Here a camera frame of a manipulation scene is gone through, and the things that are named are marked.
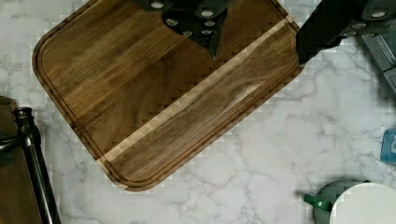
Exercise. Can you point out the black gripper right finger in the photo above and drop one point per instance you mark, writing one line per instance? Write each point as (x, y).
(334, 20)

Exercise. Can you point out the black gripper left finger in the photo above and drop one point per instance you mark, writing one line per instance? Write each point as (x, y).
(200, 20)

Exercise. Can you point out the blue box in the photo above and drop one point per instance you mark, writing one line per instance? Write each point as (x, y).
(388, 148)

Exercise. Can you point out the black metal drawer handle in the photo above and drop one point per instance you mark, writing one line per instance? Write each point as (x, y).
(18, 128)

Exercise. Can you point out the wooden cutting board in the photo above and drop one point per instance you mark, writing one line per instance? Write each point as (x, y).
(144, 100)

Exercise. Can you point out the white plate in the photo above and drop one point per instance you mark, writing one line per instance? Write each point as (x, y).
(366, 203)

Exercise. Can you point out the wooden drawer cabinet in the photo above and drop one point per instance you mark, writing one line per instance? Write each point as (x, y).
(17, 198)

